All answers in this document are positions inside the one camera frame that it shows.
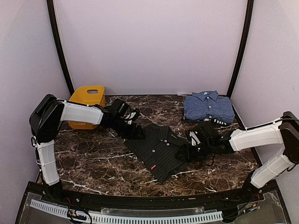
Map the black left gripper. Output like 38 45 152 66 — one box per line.
110 116 146 139

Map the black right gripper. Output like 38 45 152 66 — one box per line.
175 140 214 162

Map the black pinstriped long sleeve shirt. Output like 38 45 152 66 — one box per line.
125 124 187 183

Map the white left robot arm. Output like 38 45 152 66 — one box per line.
29 94 145 203

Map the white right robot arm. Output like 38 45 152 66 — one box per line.
176 111 299 203

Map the blue checked folded shirt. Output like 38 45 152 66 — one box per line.
183 91 235 124

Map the yellow plastic basket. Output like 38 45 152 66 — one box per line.
67 85 106 130

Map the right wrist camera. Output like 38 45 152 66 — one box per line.
185 122 219 147

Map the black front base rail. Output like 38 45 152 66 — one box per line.
16 181 291 224

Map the white slotted cable duct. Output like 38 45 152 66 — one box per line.
30 199 223 224

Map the black enclosure frame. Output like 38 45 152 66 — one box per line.
46 0 254 96

